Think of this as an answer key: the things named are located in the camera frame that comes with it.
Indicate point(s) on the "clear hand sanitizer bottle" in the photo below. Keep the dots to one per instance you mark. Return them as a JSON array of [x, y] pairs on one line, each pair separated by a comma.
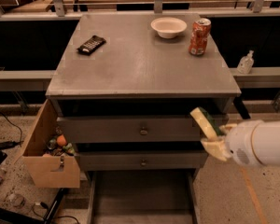
[[246, 63]]

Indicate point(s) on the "crumpled orange soda can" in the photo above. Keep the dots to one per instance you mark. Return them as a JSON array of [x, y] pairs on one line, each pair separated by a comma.
[[200, 31]]

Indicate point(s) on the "green and yellow sponge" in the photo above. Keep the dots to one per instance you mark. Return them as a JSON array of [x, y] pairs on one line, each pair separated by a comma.
[[206, 123]]

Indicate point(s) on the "middle grey drawer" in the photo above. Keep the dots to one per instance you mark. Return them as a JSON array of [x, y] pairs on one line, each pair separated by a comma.
[[141, 160]]

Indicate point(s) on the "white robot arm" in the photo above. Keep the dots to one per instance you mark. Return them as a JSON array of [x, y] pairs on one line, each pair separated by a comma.
[[249, 143]]

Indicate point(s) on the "grey metal drawer cabinet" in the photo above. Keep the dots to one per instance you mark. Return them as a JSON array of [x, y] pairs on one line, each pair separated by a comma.
[[138, 73]]

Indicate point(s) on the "top grey drawer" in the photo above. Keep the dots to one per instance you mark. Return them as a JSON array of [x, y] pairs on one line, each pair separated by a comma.
[[129, 129]]

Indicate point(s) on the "glass jar on floor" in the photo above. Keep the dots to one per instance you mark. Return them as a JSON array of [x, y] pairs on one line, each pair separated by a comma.
[[16, 200]]

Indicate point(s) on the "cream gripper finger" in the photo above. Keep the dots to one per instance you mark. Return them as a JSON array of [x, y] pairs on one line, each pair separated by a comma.
[[227, 127], [216, 148]]

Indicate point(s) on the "open bottom grey drawer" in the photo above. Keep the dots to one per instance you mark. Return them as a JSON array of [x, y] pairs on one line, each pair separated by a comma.
[[143, 197]]

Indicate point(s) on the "orange ball in box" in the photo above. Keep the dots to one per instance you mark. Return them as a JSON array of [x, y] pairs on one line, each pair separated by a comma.
[[61, 141]]

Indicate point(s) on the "cardboard box of items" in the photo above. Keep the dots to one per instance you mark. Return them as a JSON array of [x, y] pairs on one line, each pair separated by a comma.
[[48, 171]]

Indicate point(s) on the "white paper bowl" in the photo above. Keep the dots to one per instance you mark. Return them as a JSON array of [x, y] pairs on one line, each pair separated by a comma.
[[168, 27]]

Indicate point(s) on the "black snack bag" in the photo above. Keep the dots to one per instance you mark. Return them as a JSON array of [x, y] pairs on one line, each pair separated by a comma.
[[91, 45]]

